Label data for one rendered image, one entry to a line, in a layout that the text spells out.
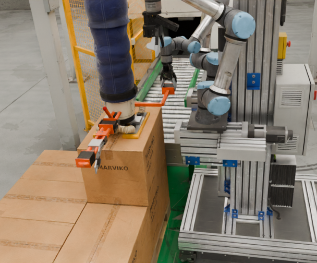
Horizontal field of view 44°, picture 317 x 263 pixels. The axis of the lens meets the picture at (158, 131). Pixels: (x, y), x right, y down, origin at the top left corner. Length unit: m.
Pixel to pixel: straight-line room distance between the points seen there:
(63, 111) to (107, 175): 1.71
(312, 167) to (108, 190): 2.07
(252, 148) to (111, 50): 0.95
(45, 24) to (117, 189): 1.84
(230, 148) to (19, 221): 1.35
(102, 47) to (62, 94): 1.71
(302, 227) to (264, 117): 0.84
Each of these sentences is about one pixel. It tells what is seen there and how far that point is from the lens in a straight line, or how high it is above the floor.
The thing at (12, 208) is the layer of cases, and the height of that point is 0.54.
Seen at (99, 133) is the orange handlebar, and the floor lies 1.09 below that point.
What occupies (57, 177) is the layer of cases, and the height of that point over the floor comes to 0.54.
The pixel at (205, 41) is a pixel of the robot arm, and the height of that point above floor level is 1.34.
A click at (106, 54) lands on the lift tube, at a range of 2.23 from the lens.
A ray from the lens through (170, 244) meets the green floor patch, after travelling 2.96.
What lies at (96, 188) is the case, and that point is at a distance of 2.46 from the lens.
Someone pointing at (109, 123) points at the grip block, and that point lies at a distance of 2.23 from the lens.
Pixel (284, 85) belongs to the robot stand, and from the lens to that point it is 2.30.
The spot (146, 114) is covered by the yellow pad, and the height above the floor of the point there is 0.97.
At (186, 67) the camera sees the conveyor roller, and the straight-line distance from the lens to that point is 4.65.
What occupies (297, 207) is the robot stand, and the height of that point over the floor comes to 0.21.
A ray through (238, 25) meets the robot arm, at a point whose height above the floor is 1.62.
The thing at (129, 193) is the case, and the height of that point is 0.64.
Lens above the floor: 2.08
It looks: 28 degrees down
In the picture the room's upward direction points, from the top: 5 degrees counter-clockwise
